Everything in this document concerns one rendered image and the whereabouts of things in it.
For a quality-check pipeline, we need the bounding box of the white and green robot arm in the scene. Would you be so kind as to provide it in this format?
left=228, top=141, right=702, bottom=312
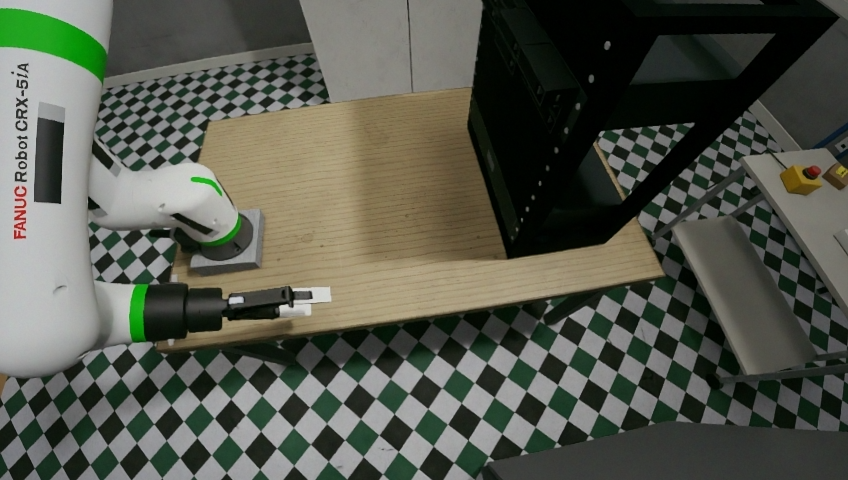
left=0, top=0, right=254, bottom=379

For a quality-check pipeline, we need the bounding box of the black server rack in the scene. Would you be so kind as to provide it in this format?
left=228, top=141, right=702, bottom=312
left=467, top=0, right=840, bottom=260

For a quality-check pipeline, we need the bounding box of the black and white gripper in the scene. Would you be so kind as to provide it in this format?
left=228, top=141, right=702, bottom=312
left=188, top=286, right=331, bottom=333

